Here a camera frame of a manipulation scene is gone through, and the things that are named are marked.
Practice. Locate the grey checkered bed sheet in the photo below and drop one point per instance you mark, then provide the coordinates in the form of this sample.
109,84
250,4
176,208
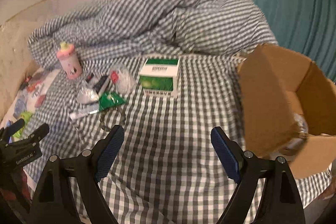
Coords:
167,170

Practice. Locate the black white small box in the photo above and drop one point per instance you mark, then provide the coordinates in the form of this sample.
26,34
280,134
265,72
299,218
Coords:
97,82

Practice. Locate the grey checkered duvet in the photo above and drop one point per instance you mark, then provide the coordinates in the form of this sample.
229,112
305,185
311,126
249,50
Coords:
109,29

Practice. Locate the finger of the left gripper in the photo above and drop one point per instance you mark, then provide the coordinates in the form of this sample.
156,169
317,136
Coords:
8,132
37,135

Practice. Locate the green white carton box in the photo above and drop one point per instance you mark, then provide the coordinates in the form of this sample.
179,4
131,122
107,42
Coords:
159,77

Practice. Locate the silver foil packet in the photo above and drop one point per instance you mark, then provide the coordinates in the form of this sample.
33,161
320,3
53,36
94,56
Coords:
87,96

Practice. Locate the tape roll in box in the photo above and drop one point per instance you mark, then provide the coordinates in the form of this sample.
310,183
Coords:
301,129

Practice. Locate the colourful printed cloth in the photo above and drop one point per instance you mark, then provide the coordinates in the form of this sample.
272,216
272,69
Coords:
39,102

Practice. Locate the silver tube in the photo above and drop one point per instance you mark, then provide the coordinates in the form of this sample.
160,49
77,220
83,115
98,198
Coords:
89,110

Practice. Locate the green snack packet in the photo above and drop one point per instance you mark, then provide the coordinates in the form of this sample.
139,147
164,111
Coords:
110,100

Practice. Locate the clear bag with red label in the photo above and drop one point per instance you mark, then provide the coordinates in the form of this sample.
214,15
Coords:
122,79

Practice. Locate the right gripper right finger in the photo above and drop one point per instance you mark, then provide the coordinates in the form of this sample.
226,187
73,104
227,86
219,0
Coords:
280,200

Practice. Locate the cardboard box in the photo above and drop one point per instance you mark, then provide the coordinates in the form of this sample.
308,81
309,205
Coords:
276,83

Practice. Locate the pink panda sippy cup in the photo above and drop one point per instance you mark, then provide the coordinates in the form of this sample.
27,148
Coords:
69,60

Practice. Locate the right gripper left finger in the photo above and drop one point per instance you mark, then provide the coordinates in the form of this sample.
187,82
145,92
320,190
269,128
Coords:
53,201

